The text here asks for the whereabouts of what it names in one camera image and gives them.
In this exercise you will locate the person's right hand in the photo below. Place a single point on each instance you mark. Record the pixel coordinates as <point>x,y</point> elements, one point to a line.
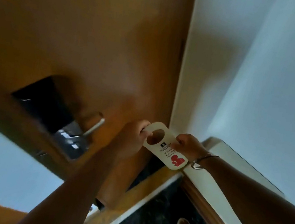
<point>189,148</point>

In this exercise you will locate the person's left hand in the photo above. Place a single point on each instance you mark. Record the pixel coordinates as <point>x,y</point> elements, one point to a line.
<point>130,141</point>

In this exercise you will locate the person's right fingers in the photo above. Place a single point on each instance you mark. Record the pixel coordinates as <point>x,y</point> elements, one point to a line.
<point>179,146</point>

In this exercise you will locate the person's left thumb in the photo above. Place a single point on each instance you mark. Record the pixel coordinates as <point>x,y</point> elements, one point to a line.
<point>146,133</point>

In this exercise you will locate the white door hanger sign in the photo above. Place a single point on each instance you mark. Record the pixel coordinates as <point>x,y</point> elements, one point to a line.
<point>159,149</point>

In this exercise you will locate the person's left forearm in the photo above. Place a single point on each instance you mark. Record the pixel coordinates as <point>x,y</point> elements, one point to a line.
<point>72,191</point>

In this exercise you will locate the person's right forearm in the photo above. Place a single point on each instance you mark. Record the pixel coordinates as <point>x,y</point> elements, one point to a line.
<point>255,207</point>

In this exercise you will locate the wooden skirting board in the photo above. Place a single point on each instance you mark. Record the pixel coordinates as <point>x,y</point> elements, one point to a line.
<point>204,207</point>

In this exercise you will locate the wooden door threshold strip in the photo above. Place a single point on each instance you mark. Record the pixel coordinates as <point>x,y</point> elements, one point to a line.
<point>132,201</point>

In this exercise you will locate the black door lock plate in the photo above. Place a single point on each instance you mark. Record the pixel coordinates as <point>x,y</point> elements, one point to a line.
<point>44,104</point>

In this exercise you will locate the brown wooden door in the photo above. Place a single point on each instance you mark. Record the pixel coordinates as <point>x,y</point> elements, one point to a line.
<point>92,36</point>

